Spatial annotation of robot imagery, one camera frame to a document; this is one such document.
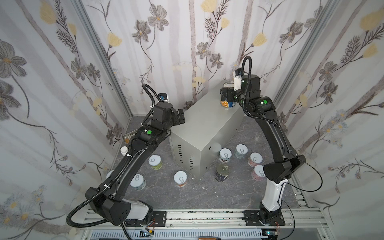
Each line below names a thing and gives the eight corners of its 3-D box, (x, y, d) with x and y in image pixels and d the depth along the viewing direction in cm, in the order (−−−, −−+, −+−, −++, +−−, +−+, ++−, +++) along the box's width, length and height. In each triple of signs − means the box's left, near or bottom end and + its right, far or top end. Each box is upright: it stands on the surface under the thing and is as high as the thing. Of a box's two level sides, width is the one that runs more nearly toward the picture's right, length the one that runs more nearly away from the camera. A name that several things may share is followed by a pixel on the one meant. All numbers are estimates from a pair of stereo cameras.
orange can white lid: (174, 186, 87) (173, 183, 82) (175, 174, 91) (174, 170, 86) (186, 186, 87) (186, 183, 82) (187, 174, 91) (187, 170, 86)
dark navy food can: (215, 182, 88) (218, 175, 80) (214, 170, 93) (216, 163, 85) (226, 182, 88) (230, 176, 80) (225, 170, 93) (228, 163, 85)
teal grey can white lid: (133, 190, 85) (129, 186, 80) (136, 178, 90) (133, 173, 85) (144, 190, 85) (141, 187, 80) (147, 178, 90) (144, 173, 85)
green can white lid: (149, 169, 93) (147, 165, 88) (151, 159, 98) (149, 154, 93) (161, 169, 93) (160, 165, 88) (163, 159, 98) (161, 154, 93)
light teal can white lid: (235, 158, 98) (237, 153, 94) (233, 148, 103) (235, 143, 99) (246, 158, 98) (249, 154, 94) (244, 148, 103) (246, 143, 99)
